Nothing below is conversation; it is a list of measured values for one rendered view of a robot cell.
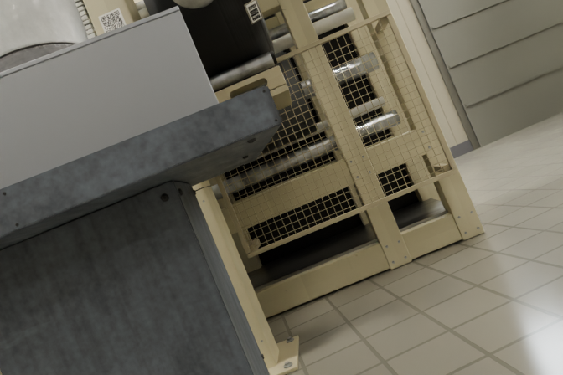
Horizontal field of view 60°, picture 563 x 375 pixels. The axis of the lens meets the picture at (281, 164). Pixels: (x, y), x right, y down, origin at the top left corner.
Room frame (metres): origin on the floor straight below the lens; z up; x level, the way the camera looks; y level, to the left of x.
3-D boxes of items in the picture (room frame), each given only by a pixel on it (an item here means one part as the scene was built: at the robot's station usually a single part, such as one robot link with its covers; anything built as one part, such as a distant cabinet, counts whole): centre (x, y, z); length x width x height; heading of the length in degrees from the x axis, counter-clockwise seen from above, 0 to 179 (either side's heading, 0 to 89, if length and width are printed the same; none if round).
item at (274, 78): (1.47, 0.07, 0.84); 0.36 x 0.09 x 0.06; 87
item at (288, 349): (1.61, 0.32, 0.01); 0.27 x 0.27 x 0.02; 87
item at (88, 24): (1.58, 0.41, 1.19); 0.05 x 0.04 x 0.48; 177
